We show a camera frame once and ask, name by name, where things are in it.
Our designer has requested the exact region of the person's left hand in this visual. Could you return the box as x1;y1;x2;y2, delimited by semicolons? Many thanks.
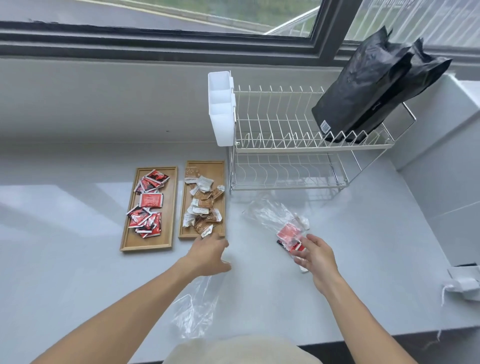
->
185;232;233;280

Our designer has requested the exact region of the person's right hand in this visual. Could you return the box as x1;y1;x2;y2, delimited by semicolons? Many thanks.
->
290;233;341;295

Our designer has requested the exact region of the clear plastic bag with packets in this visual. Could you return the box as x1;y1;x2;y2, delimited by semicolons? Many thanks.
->
242;198;312;274

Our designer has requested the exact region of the person's right forearm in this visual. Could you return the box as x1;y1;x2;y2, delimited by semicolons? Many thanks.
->
313;272;417;364

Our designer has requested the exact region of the person's left forearm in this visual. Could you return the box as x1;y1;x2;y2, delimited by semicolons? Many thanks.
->
32;257;203;364

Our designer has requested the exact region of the red sauce packet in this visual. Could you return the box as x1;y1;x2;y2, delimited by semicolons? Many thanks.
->
276;222;304;253

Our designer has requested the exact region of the empty clear plastic bag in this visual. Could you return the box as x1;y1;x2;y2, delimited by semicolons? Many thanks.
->
170;273;226;340

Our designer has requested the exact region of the pile of brown white packets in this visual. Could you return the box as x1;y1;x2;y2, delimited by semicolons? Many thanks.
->
182;166;226;238

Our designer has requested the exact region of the pile of red packets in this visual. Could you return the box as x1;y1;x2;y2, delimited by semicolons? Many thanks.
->
125;169;170;239

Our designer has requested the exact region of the wooden tray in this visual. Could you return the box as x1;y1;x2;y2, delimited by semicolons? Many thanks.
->
119;166;178;252
178;160;226;240

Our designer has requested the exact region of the white plastic cutlery holder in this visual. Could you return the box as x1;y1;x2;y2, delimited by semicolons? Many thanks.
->
208;71;237;147

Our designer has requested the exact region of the black plastic bag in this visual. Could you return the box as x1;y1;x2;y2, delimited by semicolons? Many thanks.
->
311;26;415;143
350;37;453;144

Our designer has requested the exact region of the white outdoor railing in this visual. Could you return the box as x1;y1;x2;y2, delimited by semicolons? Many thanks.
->
264;0;480;47

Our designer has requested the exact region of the white wire dish rack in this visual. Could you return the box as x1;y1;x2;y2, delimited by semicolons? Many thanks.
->
227;85;417;193

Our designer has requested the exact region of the white device with cord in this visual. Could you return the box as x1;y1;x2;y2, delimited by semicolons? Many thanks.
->
436;263;480;343

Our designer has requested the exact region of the dark window frame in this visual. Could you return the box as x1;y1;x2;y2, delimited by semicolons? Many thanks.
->
0;0;480;68

